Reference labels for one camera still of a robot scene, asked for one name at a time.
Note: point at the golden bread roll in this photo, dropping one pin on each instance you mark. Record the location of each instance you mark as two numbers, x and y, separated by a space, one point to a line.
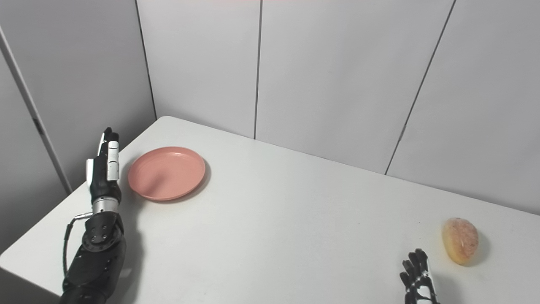
460 240

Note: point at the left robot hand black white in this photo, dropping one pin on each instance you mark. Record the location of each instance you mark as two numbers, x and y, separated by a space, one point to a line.
103 177

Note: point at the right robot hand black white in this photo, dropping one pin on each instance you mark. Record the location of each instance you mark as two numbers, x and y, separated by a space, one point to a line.
417 280

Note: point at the pink round plate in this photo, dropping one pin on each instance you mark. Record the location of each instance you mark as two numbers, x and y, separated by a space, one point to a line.
167 173

